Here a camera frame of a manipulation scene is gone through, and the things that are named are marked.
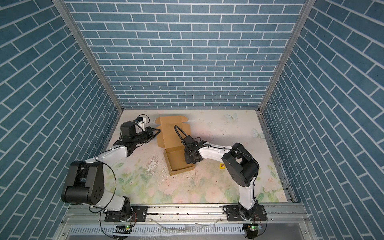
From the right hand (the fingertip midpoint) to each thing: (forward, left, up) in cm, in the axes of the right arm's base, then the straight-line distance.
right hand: (188, 158), depth 93 cm
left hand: (+8, +16, +17) cm, 25 cm away
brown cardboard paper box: (+3, +6, +24) cm, 25 cm away
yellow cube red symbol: (-4, -22, +1) cm, 22 cm away
